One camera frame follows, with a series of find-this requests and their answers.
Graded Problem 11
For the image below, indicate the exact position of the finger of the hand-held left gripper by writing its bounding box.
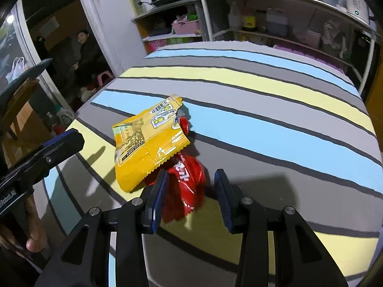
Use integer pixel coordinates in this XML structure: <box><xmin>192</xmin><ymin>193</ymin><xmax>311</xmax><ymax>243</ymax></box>
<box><xmin>6</xmin><ymin>128</ymin><xmax>85</xmax><ymax>183</ymax></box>
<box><xmin>0</xmin><ymin>59</ymin><xmax>54</xmax><ymax>132</ymax></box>

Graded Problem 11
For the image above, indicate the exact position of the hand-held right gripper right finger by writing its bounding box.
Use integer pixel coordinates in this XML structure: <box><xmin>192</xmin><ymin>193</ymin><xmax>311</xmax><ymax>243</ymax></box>
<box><xmin>214</xmin><ymin>169</ymin><xmax>349</xmax><ymax>287</ymax></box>

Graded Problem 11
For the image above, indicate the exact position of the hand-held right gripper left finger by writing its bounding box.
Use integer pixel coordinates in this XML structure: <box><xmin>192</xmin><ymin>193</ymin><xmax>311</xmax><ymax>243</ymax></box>
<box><xmin>34</xmin><ymin>170</ymin><xmax>169</xmax><ymax>287</ymax></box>

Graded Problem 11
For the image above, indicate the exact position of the red plastic wrapper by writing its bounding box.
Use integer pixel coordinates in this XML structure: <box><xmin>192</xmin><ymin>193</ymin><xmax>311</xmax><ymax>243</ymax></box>
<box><xmin>145</xmin><ymin>116</ymin><xmax>207</xmax><ymax>223</ymax></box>

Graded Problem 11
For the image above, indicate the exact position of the yellow foil snack packet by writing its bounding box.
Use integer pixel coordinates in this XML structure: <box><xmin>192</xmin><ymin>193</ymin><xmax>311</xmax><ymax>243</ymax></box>
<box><xmin>112</xmin><ymin>95</ymin><xmax>190</xmax><ymax>192</ymax></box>

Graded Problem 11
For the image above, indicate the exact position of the person's left hand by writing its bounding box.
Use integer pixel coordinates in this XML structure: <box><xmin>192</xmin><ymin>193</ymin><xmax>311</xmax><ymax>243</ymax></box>
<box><xmin>0</xmin><ymin>187</ymin><xmax>49</xmax><ymax>252</ymax></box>

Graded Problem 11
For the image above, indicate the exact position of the white carrier bag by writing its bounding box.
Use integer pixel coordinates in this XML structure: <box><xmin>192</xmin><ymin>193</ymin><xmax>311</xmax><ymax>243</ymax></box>
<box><xmin>6</xmin><ymin>57</ymin><xmax>29</xmax><ymax>81</ymax></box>

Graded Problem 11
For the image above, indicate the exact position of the pink plastic stool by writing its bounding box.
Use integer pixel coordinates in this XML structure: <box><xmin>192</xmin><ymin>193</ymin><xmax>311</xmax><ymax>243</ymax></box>
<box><xmin>95</xmin><ymin>70</ymin><xmax>116</xmax><ymax>88</ymax></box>

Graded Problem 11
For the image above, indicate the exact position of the striped tablecloth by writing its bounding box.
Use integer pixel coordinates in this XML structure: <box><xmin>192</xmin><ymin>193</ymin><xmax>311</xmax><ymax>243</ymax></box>
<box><xmin>33</xmin><ymin>40</ymin><xmax>383</xmax><ymax>287</ymax></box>

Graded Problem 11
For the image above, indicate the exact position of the low grey shelf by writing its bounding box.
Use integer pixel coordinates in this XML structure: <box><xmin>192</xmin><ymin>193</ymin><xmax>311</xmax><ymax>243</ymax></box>
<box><xmin>132</xmin><ymin>1</ymin><xmax>207</xmax><ymax>55</ymax></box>

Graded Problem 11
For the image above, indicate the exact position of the yellow power strip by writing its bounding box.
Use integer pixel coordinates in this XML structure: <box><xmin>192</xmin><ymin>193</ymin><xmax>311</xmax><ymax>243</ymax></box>
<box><xmin>129</xmin><ymin>0</ymin><xmax>144</xmax><ymax>15</ymax></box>

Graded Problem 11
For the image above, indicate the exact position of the pink storage box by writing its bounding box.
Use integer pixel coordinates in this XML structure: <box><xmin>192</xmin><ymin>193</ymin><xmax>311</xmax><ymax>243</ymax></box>
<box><xmin>146</xmin><ymin>37</ymin><xmax>180</xmax><ymax>53</ymax></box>

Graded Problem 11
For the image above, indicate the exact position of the purple lid storage box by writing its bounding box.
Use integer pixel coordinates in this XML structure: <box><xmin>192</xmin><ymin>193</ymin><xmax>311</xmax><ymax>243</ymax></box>
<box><xmin>274</xmin><ymin>44</ymin><xmax>344</xmax><ymax>73</ymax></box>

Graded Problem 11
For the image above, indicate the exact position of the pink plastic basket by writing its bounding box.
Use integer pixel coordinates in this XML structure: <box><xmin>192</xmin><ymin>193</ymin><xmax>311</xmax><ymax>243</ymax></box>
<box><xmin>171</xmin><ymin>18</ymin><xmax>200</xmax><ymax>35</ymax></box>

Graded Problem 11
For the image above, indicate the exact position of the grey metal shelf rack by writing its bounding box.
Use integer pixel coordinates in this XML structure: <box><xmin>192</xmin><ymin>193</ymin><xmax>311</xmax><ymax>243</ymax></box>
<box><xmin>187</xmin><ymin>0</ymin><xmax>376</xmax><ymax>96</ymax></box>

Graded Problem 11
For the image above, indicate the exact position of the yellow label oil bottle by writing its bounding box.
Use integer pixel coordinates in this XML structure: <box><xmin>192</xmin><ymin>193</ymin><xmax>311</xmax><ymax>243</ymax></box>
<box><xmin>241</xmin><ymin>4</ymin><xmax>258</xmax><ymax>32</ymax></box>

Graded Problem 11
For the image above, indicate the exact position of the white plastic bag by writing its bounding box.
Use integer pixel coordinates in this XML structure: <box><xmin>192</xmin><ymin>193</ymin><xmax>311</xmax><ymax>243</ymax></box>
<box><xmin>321</xmin><ymin>19</ymin><xmax>349</xmax><ymax>59</ymax></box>

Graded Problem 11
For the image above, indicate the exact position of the white electric kettle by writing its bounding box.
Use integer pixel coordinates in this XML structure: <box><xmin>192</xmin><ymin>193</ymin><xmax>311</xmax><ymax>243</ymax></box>
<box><xmin>344</xmin><ymin>0</ymin><xmax>377</xmax><ymax>26</ymax></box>

